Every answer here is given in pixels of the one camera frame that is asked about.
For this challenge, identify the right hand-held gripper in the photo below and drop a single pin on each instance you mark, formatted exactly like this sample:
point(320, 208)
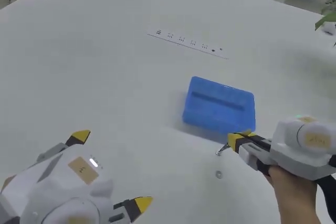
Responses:
point(304, 148)

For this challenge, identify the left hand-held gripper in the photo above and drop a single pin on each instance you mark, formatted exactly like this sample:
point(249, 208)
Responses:
point(60, 184)

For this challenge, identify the metal tweezers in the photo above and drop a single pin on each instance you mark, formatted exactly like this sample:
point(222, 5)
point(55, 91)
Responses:
point(224, 148)

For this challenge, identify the blue plastic container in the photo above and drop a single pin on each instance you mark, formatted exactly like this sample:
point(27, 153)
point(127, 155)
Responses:
point(218, 108)

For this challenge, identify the person's right forearm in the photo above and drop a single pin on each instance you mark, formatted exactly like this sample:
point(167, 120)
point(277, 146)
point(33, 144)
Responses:
point(299, 213)

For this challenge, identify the person's right hand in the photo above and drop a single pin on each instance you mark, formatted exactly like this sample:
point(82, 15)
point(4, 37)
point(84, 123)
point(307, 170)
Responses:
point(294, 187)

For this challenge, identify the person's left hand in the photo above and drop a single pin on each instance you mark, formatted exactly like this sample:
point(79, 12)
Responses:
point(8, 182)

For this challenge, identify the white table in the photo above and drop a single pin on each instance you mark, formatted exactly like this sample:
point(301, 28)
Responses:
point(105, 82)

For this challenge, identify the white recessed power strip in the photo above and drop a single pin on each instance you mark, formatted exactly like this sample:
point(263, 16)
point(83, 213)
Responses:
point(187, 42)

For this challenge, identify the green potted plant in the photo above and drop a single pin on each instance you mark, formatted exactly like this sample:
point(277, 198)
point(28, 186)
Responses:
point(325, 20)

